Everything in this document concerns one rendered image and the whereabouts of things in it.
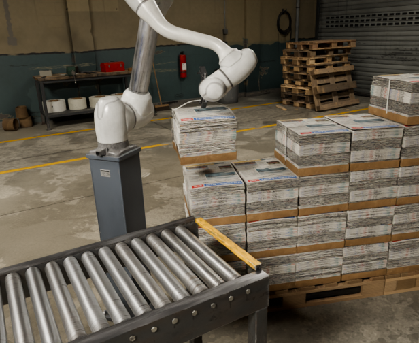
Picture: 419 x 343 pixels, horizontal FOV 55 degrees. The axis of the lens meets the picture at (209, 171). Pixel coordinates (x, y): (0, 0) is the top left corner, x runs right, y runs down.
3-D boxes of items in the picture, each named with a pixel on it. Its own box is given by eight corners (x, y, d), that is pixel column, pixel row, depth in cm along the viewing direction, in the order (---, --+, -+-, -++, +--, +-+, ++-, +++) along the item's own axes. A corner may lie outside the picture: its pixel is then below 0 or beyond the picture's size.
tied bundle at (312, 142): (273, 156, 244) (274, 120, 236) (318, 152, 249) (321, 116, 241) (296, 177, 209) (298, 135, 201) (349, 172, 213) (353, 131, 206)
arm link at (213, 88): (207, 105, 182) (230, 87, 182) (213, 108, 167) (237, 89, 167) (192, 86, 179) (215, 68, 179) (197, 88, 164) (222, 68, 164)
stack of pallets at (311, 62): (319, 97, 945) (322, 39, 902) (352, 102, 871) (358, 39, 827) (277, 104, 876) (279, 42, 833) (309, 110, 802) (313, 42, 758)
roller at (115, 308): (94, 259, 154) (92, 248, 153) (136, 333, 116) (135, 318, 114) (81, 263, 152) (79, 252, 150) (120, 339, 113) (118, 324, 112)
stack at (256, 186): (188, 284, 263) (181, 164, 235) (352, 262, 281) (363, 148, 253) (196, 324, 227) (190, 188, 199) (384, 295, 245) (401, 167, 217)
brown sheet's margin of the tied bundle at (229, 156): (176, 152, 211) (175, 145, 209) (229, 147, 216) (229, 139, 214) (180, 165, 197) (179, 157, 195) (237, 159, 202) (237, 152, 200)
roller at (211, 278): (157, 237, 166) (166, 239, 169) (214, 297, 127) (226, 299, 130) (162, 226, 166) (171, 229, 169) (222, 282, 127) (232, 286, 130)
